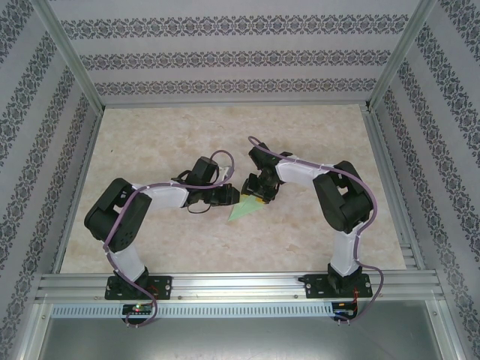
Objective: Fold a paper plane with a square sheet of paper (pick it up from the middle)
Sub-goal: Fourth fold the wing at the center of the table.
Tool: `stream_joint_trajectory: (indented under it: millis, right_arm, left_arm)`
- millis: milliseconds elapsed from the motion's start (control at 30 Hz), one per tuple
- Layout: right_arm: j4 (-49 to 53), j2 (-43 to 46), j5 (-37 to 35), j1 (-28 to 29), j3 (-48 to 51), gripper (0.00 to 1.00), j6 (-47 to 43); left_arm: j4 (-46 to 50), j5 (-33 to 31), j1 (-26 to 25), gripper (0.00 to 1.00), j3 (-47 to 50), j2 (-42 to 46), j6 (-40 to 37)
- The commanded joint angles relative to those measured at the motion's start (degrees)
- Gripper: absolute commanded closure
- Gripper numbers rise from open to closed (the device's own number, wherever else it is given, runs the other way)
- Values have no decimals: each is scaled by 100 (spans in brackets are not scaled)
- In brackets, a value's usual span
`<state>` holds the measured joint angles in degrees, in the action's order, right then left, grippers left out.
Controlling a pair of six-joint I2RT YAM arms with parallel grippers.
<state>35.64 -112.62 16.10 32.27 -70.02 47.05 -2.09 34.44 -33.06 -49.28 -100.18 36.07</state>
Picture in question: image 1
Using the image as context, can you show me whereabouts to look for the aluminium mounting rail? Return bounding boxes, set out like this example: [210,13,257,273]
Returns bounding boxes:
[35,271,446,304]

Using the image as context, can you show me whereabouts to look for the right circuit board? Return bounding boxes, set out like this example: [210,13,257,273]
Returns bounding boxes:
[333,301,358,315]

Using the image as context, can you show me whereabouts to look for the light green paper sheet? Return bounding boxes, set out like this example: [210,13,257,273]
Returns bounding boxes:
[226,194,263,223]

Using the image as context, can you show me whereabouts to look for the aluminium frame post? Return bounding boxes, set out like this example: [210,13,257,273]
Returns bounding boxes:
[31,0,105,110]
[367,0,440,112]

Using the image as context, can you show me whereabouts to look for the aluminium right frame post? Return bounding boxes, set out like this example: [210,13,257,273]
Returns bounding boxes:
[367,0,440,112]

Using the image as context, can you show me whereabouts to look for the aluminium right side rail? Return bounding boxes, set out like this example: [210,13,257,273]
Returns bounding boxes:
[361,104,427,271]

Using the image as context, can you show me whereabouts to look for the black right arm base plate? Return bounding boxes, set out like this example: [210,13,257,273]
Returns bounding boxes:
[305,273,374,300]

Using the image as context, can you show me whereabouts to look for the aluminium left side rail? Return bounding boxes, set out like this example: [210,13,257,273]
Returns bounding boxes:
[51,106,105,275]

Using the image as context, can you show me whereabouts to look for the aluminium rear frame bar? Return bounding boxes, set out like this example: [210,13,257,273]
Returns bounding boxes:
[100,99,372,110]

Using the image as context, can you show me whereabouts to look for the circuit board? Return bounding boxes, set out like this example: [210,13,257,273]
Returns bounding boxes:
[333,301,358,315]
[122,303,154,315]

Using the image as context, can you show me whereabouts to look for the left circuit board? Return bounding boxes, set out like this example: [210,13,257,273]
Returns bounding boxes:
[122,303,154,315]

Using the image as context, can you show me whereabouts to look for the grey metal sheet panel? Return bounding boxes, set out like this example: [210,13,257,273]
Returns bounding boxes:
[22,299,462,360]

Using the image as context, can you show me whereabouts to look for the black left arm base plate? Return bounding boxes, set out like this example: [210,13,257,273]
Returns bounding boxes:
[104,275,173,301]

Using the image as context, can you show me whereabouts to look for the aluminium left frame post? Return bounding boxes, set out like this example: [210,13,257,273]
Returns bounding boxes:
[31,0,105,110]

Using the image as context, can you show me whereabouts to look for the slotted grey cable duct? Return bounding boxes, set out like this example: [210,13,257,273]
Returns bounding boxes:
[50,302,335,318]

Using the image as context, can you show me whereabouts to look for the thin black left gripper wire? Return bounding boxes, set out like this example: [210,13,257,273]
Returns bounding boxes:
[184,202,211,215]

